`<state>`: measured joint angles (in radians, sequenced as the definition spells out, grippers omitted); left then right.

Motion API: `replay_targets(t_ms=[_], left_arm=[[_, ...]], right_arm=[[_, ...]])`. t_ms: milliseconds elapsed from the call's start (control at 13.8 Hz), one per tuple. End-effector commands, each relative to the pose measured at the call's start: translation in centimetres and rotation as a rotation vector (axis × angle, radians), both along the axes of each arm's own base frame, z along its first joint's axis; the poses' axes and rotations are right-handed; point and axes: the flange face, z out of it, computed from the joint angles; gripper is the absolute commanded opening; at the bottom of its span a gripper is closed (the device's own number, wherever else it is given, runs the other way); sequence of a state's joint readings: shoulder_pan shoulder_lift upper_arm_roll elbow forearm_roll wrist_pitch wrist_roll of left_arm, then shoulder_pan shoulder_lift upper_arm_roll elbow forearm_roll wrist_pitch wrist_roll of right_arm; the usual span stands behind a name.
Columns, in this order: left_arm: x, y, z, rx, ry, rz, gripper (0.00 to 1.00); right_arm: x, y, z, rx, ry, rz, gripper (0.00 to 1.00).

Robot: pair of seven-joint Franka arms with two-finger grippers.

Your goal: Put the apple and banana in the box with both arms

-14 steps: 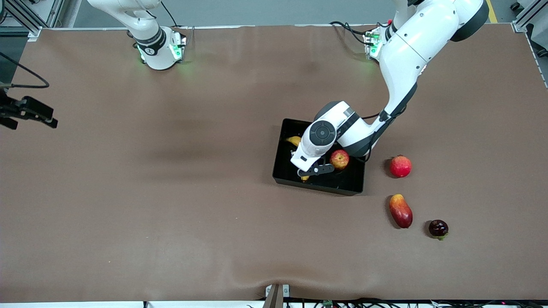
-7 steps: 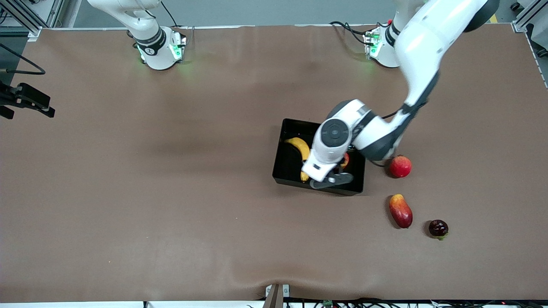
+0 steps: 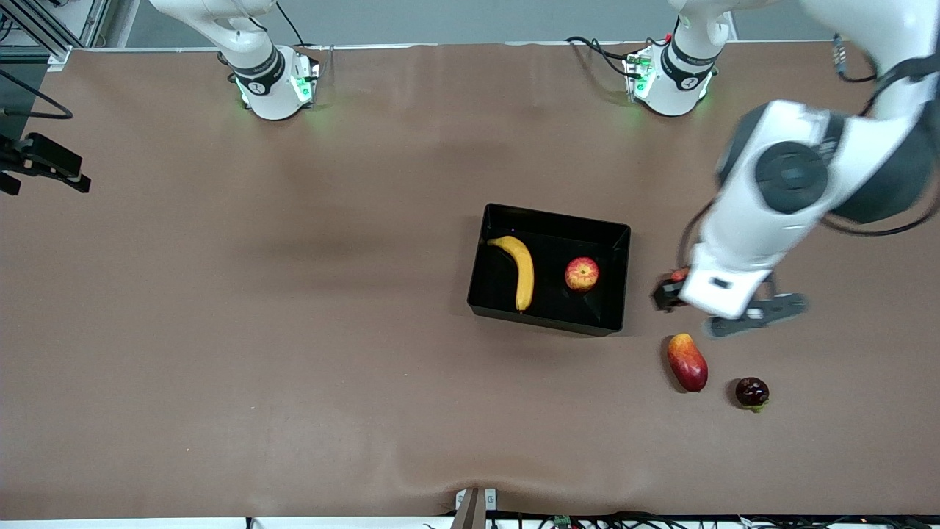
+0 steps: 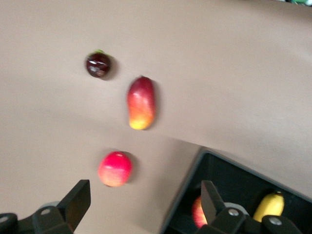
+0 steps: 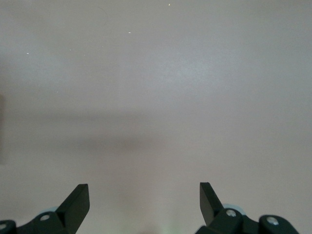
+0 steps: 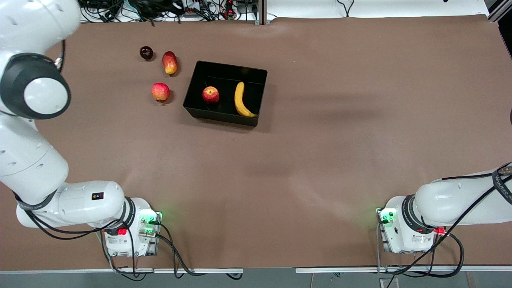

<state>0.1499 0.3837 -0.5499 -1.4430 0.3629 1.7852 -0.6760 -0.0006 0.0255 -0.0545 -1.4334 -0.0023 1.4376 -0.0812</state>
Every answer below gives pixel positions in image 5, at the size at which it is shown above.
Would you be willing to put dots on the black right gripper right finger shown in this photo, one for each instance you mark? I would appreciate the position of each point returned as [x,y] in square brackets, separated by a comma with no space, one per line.
[217,217]

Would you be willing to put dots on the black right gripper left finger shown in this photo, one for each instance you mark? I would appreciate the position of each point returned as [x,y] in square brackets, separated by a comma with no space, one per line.
[70,212]

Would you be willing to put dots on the brown table cover sheet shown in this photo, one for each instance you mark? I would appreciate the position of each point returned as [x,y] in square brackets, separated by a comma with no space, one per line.
[156,97]

